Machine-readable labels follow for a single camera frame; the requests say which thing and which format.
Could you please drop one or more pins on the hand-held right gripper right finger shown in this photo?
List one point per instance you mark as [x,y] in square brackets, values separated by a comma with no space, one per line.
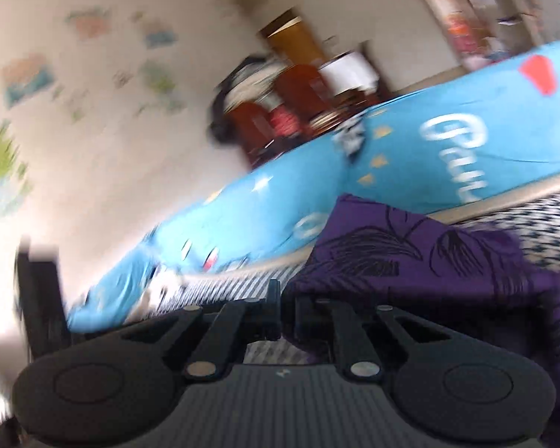
[352,336]

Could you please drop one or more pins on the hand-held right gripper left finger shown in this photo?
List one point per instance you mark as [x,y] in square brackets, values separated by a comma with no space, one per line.
[214,336]

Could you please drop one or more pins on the purple floral garment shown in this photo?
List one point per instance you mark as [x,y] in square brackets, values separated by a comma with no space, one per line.
[424,266]

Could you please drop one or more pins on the blue printed sofa backrest cover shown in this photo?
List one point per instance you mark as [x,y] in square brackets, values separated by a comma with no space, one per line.
[308,172]

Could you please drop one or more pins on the brown wooden chair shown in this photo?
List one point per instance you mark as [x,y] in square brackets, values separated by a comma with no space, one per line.
[301,93]
[249,130]

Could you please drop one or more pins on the houndstooth sofa seat cover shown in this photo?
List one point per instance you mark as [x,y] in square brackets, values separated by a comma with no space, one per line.
[541,224]

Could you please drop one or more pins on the red floral cloth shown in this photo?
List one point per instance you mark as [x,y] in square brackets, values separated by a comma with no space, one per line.
[284,121]

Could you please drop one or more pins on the light padded coat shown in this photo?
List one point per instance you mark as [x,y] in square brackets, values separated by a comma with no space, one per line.
[252,84]

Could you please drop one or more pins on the dark wooden chair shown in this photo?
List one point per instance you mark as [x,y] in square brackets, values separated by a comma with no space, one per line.
[378,74]

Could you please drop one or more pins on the white-clothed dining table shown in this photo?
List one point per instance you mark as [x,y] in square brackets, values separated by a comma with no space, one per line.
[347,72]

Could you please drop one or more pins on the brown wooden door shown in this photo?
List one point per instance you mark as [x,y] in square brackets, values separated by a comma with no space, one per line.
[294,37]

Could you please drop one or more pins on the pink storage rack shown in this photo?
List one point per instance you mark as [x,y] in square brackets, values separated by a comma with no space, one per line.
[459,32]

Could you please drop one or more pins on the green wall sticker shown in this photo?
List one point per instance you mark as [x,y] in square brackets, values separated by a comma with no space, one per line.
[0,168]

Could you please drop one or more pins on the wall poster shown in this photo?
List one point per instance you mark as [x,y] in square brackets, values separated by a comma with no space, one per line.
[86,21]
[161,39]
[28,79]

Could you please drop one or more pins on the lavender pot wall sticker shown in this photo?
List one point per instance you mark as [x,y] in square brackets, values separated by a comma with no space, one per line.
[161,84]

